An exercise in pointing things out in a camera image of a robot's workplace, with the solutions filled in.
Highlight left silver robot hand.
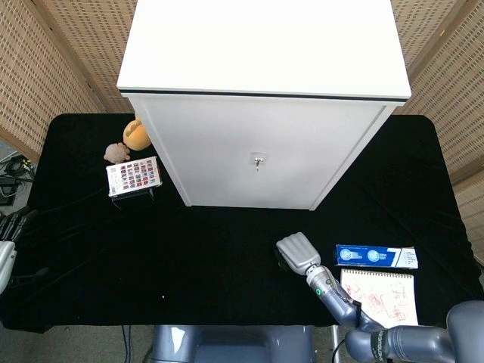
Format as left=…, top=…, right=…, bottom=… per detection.
left=0, top=206, right=39, bottom=243

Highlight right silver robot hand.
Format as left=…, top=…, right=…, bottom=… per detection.
left=275, top=231, right=322, bottom=276

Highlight clear adhesive metal hook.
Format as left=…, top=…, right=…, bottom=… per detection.
left=249, top=151, right=266, bottom=172

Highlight white cabinet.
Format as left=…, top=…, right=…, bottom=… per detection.
left=116, top=0, right=412, bottom=212

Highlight blue toothpaste box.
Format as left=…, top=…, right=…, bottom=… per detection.
left=334, top=244, right=420, bottom=270

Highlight black tablecloth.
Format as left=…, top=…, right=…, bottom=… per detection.
left=0, top=113, right=484, bottom=334

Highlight spiral notebook with red sketches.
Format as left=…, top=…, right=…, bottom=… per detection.
left=340, top=268, right=420, bottom=328

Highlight metal table leg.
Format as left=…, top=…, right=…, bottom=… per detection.
left=330, top=324, right=340, bottom=363

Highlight grey robot torso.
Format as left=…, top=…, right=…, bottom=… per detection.
left=145, top=324, right=315, bottom=363

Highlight brown plush toy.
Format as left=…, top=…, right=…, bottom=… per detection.
left=104, top=142, right=132, bottom=164

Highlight yellow plush toy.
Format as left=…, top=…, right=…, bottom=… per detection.
left=123, top=116, right=152, bottom=151

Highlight wicker folding screen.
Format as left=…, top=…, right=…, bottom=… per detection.
left=389, top=0, right=484, bottom=265
left=0, top=0, right=139, bottom=163

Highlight black floor cables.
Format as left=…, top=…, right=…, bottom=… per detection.
left=0, top=150, right=35, bottom=207

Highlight thin black cable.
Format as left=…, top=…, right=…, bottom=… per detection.
left=120, top=325, right=132, bottom=363

